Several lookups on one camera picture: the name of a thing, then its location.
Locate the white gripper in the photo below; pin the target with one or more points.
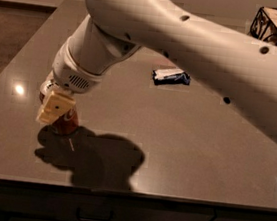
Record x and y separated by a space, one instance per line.
69 75

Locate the red coke can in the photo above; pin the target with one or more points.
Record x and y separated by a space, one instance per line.
67 123

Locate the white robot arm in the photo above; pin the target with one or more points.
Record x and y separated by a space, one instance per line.
235 65

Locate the blue white snack packet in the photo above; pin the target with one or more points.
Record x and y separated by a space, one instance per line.
170 76

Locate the drawer handle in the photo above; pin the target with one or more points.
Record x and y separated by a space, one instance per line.
88 215

